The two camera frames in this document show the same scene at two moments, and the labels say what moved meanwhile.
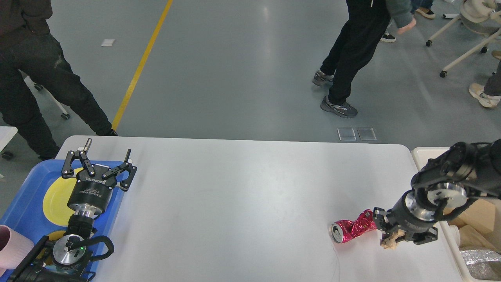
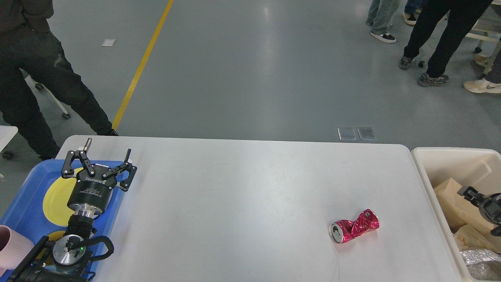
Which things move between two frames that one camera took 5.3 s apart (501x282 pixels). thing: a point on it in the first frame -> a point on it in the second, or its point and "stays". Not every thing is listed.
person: [355, 44] -> [462, 14]
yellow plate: [55, 203] stays
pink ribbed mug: [14, 247] stays
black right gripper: [416, 210] -> [490, 208]
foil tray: [483, 264] stays
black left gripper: [90, 195] stays
